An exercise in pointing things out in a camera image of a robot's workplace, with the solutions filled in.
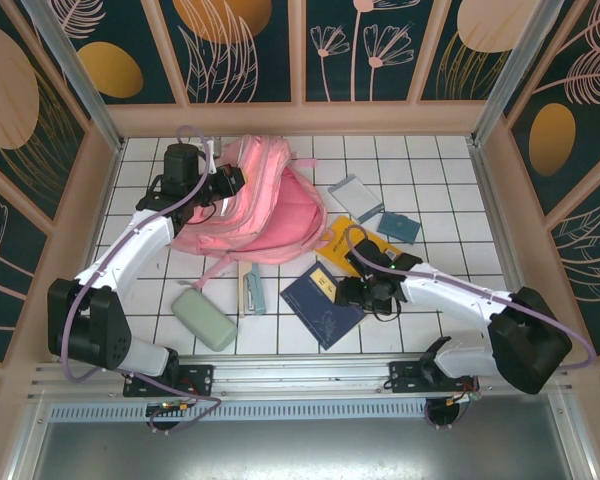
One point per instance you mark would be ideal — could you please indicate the dark blue notebook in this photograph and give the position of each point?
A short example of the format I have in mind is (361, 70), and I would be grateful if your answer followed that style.
(320, 315)

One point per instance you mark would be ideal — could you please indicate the yellow book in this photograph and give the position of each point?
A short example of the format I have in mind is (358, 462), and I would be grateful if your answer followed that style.
(332, 240)

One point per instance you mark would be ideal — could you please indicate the teal wallet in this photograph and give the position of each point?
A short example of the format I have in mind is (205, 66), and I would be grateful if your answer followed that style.
(399, 227)

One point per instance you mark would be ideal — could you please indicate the pink student backpack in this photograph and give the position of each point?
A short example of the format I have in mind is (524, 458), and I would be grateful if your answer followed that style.
(280, 215)

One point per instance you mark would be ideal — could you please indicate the light grey-blue notebook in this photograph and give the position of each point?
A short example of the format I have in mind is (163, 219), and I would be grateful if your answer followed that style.
(355, 197)

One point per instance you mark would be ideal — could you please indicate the teal and beige stapler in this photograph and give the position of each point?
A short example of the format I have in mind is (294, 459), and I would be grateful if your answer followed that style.
(256, 295)

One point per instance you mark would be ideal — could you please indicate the pale green pencil case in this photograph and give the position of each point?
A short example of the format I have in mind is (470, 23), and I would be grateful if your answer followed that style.
(205, 320)

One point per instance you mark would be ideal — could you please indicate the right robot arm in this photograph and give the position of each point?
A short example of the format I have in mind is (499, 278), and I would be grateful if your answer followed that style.
(530, 340)

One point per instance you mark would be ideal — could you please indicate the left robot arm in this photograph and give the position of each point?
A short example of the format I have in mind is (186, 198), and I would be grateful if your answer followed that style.
(95, 325)

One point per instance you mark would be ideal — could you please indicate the small circuit board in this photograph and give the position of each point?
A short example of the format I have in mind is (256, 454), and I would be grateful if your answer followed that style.
(462, 398)
(172, 407)

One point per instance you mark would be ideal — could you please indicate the grey metal shelf sheet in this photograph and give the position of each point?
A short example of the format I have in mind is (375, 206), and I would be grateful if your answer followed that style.
(300, 450)

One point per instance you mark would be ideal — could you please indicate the aluminium mounting rail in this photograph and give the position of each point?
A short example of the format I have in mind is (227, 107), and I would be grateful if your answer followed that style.
(305, 372)

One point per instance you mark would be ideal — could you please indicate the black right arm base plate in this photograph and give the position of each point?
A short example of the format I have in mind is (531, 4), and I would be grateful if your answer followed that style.
(405, 375)

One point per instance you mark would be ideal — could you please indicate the aluminium frame post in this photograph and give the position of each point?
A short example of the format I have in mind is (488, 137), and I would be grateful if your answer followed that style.
(75, 70)
(521, 70)

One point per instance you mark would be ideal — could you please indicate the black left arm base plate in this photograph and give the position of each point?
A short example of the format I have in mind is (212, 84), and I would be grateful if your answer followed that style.
(200, 380)

